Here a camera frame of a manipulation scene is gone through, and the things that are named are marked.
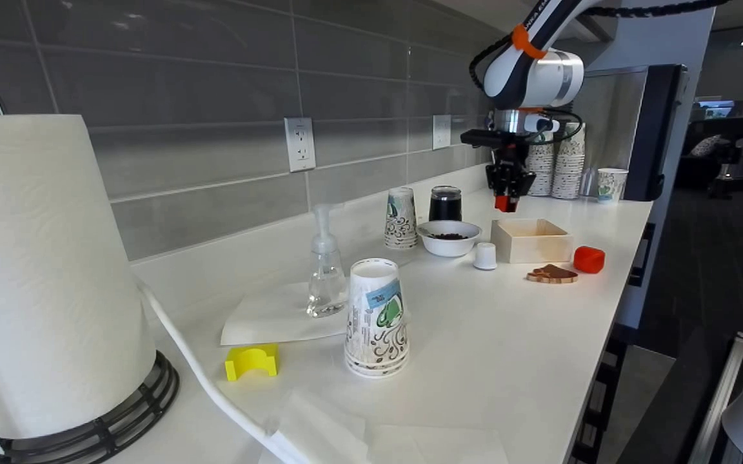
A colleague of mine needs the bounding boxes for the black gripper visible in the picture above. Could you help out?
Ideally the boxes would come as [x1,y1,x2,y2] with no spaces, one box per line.
[484,140,539,211]

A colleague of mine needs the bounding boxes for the red plastic cup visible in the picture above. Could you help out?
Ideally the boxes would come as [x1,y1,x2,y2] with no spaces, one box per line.
[574,244,610,276]

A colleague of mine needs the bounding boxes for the light wooden box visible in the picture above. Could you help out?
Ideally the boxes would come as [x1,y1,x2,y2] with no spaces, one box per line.
[490,216,576,266]

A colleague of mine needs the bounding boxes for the white bowl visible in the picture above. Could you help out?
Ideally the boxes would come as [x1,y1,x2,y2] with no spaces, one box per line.
[417,218,484,261]

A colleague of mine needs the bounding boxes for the black printed tumbler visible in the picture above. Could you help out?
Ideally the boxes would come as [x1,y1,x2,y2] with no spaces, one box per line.
[429,182,464,223]

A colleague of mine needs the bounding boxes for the small white shaker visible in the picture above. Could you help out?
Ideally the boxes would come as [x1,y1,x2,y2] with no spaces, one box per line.
[473,240,502,272]

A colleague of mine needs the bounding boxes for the brown flat toy piece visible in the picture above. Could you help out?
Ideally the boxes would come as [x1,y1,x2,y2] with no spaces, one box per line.
[525,262,580,287]

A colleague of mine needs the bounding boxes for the single printed paper cup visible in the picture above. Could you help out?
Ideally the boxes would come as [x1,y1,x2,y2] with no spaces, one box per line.
[593,164,631,205]

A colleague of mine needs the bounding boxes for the tall black panel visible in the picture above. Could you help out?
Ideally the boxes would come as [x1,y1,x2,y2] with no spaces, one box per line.
[624,61,686,204]

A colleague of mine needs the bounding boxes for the large printed paper cup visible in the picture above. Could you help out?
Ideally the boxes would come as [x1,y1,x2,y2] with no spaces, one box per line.
[342,256,413,382]

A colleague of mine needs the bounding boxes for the clear glass bottle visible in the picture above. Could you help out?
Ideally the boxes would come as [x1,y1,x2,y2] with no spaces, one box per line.
[304,204,351,320]

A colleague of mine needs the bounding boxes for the background monitor screen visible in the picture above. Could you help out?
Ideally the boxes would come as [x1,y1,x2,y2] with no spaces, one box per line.
[699,98,738,122]

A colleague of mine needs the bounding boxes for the metal stand leg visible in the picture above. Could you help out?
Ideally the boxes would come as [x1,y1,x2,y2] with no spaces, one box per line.
[689,330,743,464]

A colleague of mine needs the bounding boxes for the yellow plastic block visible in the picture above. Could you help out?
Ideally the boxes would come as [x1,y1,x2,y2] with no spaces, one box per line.
[223,343,281,385]

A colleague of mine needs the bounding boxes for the black paper towel holder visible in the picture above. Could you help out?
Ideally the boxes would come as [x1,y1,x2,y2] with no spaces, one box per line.
[0,347,183,464]

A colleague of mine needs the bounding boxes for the white paper towel roll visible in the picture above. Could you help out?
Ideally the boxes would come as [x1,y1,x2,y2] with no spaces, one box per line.
[0,111,160,454]

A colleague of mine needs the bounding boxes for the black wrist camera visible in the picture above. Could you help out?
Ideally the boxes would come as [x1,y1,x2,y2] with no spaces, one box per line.
[460,127,521,150]

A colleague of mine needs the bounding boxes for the white wall outlet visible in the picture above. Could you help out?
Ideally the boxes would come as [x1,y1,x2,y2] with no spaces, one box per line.
[431,113,454,153]
[281,116,319,173]

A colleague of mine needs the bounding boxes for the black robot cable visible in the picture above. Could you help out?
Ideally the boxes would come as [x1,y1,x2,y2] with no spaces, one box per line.
[586,0,731,20]

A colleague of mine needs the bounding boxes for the white cable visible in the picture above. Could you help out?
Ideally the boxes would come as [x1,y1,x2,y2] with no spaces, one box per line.
[140,287,297,464]

